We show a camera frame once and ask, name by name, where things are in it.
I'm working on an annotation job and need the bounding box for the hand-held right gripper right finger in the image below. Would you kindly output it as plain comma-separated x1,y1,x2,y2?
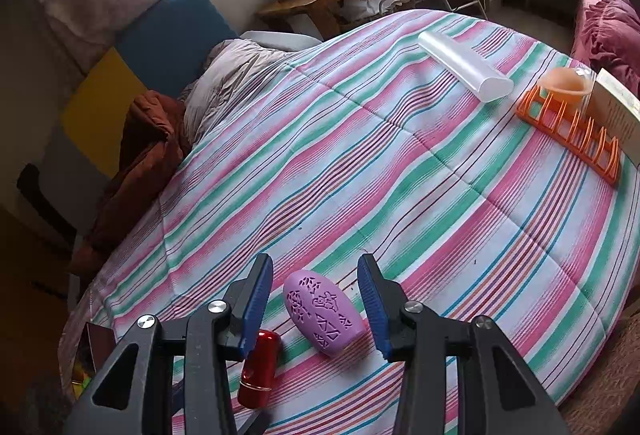
356,252,573,435

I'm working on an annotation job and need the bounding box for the grey pillow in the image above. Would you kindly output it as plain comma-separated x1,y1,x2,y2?
180,38,301,151

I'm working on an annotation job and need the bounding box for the purple patterned case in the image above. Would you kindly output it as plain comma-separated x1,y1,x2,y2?
283,269,365,357

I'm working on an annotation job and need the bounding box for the grey yellow blue headboard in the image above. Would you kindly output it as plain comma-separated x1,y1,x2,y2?
15,0,241,236

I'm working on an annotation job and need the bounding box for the pink ruffled blanket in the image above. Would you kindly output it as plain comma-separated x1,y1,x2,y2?
570,0,640,96

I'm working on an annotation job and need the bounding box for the orange plastic rack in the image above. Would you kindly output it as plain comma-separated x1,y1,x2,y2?
516,84,622,187

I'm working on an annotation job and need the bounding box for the striped bed sheet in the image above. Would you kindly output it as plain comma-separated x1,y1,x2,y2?
57,9,640,435

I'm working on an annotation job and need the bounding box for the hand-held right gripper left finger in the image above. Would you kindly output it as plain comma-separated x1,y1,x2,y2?
62,252,275,435

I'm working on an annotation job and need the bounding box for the cream paper box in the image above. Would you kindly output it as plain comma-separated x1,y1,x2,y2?
582,68,640,166

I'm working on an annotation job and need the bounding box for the woven straw mat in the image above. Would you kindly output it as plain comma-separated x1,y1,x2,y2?
557,310,640,435

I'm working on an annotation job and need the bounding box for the red cylindrical bottle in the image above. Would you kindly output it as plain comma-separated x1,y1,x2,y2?
237,329,281,408

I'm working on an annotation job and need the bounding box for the translucent white plastic case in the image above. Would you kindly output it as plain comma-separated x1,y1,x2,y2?
417,30,515,103

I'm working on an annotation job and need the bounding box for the brown quilt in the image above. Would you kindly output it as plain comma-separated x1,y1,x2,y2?
67,90,193,276

